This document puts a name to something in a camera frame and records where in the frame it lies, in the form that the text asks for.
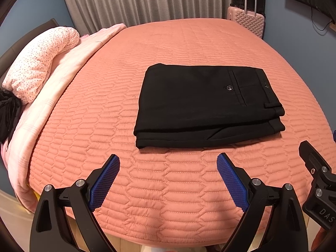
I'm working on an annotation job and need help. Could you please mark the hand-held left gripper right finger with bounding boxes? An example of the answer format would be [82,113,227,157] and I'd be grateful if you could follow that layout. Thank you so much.
[216,152,309,252]

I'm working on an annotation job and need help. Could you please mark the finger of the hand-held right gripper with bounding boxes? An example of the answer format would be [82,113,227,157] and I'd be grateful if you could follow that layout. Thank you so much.
[299,140,332,189]

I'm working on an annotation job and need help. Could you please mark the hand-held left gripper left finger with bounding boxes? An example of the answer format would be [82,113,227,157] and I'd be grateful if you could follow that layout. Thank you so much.
[29,154,121,252]

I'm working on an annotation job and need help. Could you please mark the black pants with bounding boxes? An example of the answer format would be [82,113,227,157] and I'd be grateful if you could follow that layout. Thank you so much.
[133,63,286,150]

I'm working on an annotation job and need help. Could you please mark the pink quilted bedspread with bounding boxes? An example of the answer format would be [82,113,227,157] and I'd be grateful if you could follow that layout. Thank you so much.
[28,18,332,242]

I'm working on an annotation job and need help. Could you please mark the light pink blanket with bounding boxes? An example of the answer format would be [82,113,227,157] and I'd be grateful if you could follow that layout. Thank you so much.
[1,23,126,213]

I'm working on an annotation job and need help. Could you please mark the black cloth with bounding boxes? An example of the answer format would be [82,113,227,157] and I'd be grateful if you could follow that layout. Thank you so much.
[0,89,23,153]

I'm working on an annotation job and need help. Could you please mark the pink dotted pillow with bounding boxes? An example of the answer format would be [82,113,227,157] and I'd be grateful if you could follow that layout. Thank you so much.
[2,27,80,103]

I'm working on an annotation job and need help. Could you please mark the pink suitcase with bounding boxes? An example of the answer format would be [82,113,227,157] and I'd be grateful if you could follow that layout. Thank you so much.
[227,0,265,38]

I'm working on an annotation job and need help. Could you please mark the grey curtain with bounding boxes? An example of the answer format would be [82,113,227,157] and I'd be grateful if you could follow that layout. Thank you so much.
[59,0,233,29]

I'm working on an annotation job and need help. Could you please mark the black cable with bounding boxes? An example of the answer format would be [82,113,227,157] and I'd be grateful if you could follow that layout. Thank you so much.
[311,5,332,32]

